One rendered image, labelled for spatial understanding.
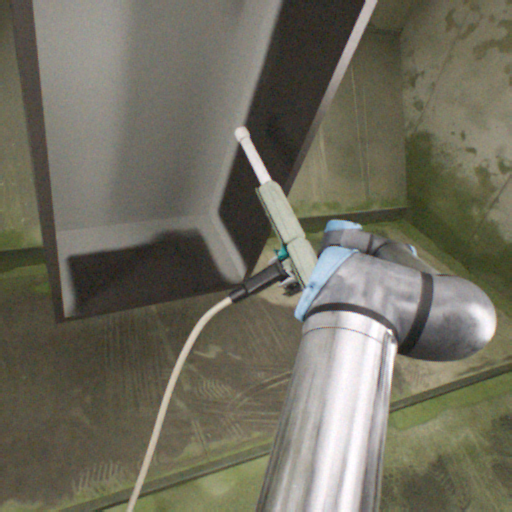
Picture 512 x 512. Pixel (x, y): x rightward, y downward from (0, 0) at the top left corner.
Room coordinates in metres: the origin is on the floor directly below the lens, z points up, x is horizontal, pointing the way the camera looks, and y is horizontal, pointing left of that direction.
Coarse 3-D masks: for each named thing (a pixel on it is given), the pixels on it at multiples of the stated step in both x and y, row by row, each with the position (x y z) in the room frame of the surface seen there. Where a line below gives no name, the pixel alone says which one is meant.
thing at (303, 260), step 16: (240, 128) 0.96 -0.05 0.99; (256, 160) 0.88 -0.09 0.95; (256, 192) 0.81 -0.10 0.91; (272, 192) 0.78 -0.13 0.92; (272, 208) 0.76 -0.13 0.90; (288, 208) 0.76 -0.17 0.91; (272, 224) 0.73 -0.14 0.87; (288, 224) 0.71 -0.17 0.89; (288, 240) 0.69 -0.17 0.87; (304, 240) 0.69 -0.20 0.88; (304, 256) 0.65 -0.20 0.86; (272, 272) 0.66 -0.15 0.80; (304, 272) 0.63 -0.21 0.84; (240, 288) 0.67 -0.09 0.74; (256, 288) 0.65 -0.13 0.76; (304, 288) 0.60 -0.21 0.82
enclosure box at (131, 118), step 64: (64, 0) 0.95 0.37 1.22; (128, 0) 1.01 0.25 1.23; (192, 0) 1.08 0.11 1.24; (256, 0) 1.16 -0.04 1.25; (320, 0) 0.99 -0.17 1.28; (64, 64) 0.97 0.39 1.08; (128, 64) 1.04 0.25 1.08; (192, 64) 1.12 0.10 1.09; (256, 64) 1.17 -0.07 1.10; (320, 64) 0.94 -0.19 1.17; (64, 128) 1.00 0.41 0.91; (128, 128) 1.08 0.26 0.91; (192, 128) 1.17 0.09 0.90; (256, 128) 1.12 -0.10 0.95; (64, 192) 1.03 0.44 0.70; (128, 192) 1.13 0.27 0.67; (192, 192) 1.24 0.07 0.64; (64, 256) 0.96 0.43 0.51; (128, 256) 1.01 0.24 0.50; (192, 256) 1.08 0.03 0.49; (256, 256) 0.97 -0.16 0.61; (64, 320) 0.73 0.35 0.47
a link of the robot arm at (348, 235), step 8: (328, 224) 0.95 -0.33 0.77; (336, 224) 0.92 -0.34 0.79; (344, 224) 0.92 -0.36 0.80; (352, 224) 0.92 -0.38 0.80; (328, 232) 0.92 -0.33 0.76; (336, 232) 0.91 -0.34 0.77; (344, 232) 0.90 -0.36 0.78; (352, 232) 0.91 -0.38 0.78; (360, 232) 0.91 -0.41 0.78; (328, 240) 0.90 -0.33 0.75; (336, 240) 0.89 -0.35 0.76; (344, 240) 0.89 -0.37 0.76; (352, 240) 0.89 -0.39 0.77; (360, 240) 0.89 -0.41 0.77; (368, 240) 0.89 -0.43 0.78; (320, 248) 0.90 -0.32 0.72; (352, 248) 0.88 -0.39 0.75; (360, 248) 0.87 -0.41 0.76
